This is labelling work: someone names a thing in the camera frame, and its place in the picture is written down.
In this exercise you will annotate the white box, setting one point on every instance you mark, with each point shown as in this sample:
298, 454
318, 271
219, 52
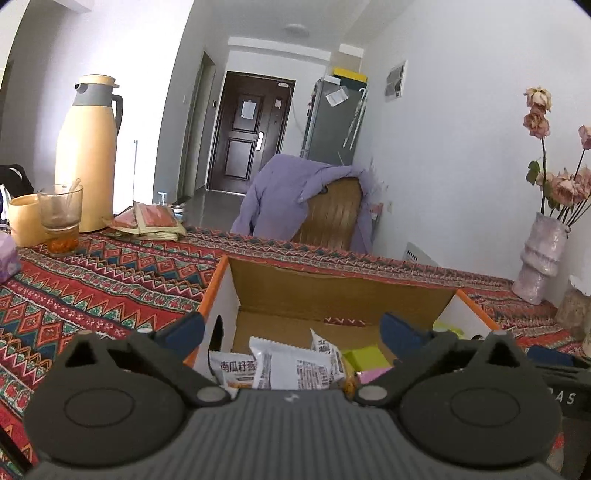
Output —
352, 56

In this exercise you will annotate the stack of red sachets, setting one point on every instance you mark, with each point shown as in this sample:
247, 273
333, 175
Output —
152, 217

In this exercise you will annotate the dark brown door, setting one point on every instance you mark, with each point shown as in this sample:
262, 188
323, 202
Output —
235, 157

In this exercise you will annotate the orange cardboard box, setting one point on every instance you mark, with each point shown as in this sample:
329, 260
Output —
323, 290

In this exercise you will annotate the yellow cup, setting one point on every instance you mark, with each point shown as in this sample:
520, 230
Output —
25, 221

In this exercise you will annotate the purple tissue pack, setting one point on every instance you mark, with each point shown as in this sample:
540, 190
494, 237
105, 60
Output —
8, 258

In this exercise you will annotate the yellow box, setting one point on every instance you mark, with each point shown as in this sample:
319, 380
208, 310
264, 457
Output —
351, 75

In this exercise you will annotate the thin white pole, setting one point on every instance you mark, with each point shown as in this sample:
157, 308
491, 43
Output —
136, 173

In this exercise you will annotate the black bag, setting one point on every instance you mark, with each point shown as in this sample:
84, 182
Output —
16, 182

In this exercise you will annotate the pink snack packet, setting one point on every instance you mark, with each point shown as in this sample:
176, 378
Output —
374, 374

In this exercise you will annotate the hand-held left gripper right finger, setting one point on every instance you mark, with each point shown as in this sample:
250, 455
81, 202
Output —
401, 334

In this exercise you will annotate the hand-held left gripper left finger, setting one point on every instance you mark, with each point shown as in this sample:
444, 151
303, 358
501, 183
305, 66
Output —
182, 334

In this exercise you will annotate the white folded umbrella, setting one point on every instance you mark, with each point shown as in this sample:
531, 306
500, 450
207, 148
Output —
356, 117

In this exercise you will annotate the white door notice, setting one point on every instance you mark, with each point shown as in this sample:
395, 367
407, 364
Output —
248, 109

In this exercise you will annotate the clear drinking glass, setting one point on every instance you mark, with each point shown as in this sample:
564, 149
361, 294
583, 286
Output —
60, 221

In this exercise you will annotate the lime green snack packet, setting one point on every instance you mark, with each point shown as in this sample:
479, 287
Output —
367, 357
448, 330

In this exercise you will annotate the dried pink roses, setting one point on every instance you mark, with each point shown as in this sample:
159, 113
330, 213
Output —
561, 184

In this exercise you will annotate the white cookie snack packet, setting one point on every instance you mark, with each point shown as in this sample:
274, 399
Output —
231, 369
330, 350
295, 369

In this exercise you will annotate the round ceiling lamp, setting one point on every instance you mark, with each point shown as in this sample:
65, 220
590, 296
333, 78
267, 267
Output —
298, 29

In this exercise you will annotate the pink wrapped vase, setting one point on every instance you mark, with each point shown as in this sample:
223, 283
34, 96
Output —
540, 258

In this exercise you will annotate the clear paper pouch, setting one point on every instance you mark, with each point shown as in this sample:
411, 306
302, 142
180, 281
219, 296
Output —
337, 97

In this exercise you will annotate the yellow thermos jug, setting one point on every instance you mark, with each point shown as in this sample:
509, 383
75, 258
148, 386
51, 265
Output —
85, 161

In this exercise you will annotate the grey interior door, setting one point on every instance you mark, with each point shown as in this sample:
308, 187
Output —
198, 124

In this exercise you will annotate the glass jar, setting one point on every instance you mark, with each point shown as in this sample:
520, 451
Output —
572, 314

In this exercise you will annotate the wooden chair with purple jacket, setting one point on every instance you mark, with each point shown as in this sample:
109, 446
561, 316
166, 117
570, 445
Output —
277, 194

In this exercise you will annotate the pale spoon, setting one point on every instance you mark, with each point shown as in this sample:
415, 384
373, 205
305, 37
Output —
73, 194

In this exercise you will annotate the grey refrigerator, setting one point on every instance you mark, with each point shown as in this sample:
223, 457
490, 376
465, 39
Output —
330, 129

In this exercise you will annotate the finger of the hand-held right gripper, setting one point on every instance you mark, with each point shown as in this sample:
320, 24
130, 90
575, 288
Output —
551, 357

